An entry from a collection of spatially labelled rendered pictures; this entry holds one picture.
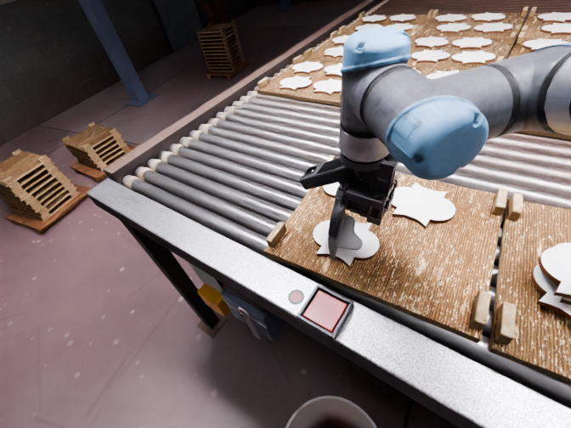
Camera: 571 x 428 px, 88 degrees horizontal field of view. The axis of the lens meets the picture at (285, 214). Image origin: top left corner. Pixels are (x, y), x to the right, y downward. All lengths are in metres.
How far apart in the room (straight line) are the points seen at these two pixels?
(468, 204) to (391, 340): 0.35
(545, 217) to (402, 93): 0.52
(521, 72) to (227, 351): 1.50
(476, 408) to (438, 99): 0.42
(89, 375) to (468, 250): 1.76
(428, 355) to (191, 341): 1.33
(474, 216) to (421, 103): 0.46
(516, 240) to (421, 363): 0.31
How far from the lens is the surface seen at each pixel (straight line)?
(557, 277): 0.61
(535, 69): 0.38
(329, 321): 0.55
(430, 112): 0.29
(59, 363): 2.08
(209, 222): 0.78
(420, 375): 0.55
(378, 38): 0.38
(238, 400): 1.53
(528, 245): 0.71
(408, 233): 0.66
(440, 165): 0.31
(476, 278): 0.63
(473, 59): 1.44
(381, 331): 0.56
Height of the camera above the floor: 1.43
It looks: 45 degrees down
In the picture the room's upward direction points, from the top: 13 degrees counter-clockwise
